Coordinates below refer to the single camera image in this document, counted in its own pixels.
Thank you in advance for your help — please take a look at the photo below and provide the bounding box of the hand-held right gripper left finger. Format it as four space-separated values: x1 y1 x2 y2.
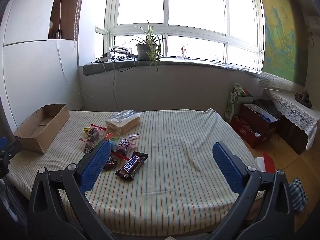
27 139 118 240

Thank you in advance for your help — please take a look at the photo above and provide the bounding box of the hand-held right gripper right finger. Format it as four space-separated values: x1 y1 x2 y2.
205 141 295 240

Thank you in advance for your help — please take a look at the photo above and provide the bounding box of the brown chocolate bar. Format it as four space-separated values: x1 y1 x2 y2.
115 151 148 182
102 155 119 171

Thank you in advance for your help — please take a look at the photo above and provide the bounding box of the brown cardboard box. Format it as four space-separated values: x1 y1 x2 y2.
14 104 70 155

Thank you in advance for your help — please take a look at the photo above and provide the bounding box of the bagged sliced bread loaf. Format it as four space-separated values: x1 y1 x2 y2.
105 109 143 135

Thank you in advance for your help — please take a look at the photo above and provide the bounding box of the red white paper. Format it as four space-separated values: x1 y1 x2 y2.
254 152 276 173

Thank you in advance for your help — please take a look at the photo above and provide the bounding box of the low red box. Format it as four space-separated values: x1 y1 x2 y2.
230 116 267 149

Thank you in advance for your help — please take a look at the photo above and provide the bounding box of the striped bed sheet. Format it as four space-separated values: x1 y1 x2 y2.
7 108 266 239

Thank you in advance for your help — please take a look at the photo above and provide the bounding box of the large red box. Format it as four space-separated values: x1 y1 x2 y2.
240 102 280 141

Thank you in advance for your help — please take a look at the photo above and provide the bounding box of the green gift bag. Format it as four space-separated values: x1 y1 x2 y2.
224 83 251 123

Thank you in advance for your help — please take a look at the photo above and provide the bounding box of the blue checked cloth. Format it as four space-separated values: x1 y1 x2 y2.
289 177 309 213

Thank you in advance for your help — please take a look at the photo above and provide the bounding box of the white cabinet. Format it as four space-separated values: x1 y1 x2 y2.
0 0 83 141

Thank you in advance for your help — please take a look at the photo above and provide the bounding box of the white lace cloth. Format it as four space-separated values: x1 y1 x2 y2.
258 71 318 151

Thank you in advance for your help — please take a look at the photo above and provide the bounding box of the grey window sill cover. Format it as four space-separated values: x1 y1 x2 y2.
83 56 263 78

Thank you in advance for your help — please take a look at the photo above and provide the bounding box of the dark teapot ornament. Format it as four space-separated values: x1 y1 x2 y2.
295 90 313 109

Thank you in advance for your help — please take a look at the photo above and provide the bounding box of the potted spider plant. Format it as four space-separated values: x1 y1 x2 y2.
128 21 166 73

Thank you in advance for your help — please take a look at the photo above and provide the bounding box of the white framed window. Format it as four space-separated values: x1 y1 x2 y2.
103 0 266 72

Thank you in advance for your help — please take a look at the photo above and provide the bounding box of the grey hanging cable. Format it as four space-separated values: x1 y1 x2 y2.
109 60 121 111

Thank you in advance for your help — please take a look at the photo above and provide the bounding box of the white hanging cable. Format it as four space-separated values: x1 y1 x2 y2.
56 0 101 98

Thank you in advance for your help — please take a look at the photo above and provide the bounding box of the black cable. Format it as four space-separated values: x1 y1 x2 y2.
114 54 138 62

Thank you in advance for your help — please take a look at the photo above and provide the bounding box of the yellow green wall painting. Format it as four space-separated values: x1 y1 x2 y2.
259 0 308 86

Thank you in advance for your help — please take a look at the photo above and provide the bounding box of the wooden wall shelf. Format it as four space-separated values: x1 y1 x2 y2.
48 0 84 41

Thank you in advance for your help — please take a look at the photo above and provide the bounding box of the white bead blind cord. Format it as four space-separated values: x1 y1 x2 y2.
74 0 83 42

